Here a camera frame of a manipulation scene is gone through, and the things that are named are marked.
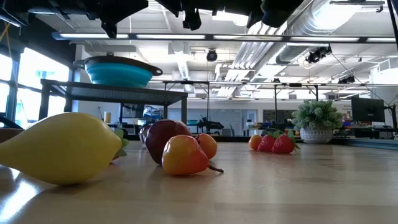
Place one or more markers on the black background robot arm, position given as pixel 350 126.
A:
pixel 211 125

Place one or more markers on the orange pear with stem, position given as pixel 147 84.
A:
pixel 183 155

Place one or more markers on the blue machine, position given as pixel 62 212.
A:
pixel 152 112

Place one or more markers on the dark red apple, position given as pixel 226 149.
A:
pixel 161 137

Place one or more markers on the black bar with light strips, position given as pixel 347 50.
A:
pixel 210 37

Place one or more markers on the black computer monitor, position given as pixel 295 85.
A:
pixel 368 109

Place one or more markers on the grey perforated metal shelf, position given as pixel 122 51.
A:
pixel 109 93

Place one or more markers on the black aluminium table frame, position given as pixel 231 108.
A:
pixel 227 138

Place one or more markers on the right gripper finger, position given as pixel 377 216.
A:
pixel 191 20
pixel 172 7

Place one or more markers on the black ceiling camera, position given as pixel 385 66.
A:
pixel 211 56
pixel 317 54
pixel 346 80

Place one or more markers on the black metal background frame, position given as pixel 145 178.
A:
pixel 275 99

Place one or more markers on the black background desk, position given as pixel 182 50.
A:
pixel 367 132

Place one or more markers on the small orange fruit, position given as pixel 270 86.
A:
pixel 255 142
pixel 209 145

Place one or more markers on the green plant in white pot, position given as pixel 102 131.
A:
pixel 317 118

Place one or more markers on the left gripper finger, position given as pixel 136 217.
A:
pixel 124 9
pixel 109 29

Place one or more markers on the yellow cylinder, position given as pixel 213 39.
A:
pixel 107 117

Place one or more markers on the yellow plastic lemon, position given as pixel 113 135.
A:
pixel 59 149

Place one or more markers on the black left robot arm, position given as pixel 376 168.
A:
pixel 37 4

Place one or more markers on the blue collapsible colander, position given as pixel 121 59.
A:
pixel 118 76

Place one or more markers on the red plastic strawberry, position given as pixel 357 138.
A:
pixel 266 144
pixel 283 144
pixel 119 136

